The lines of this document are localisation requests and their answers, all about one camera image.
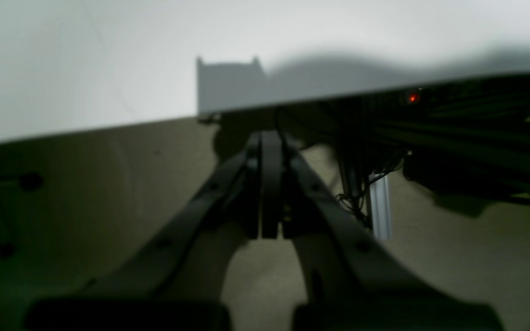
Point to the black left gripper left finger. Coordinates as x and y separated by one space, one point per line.
173 283

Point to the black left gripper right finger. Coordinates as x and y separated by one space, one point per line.
352 282

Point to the aluminium frame leg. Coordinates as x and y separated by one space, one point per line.
380 206

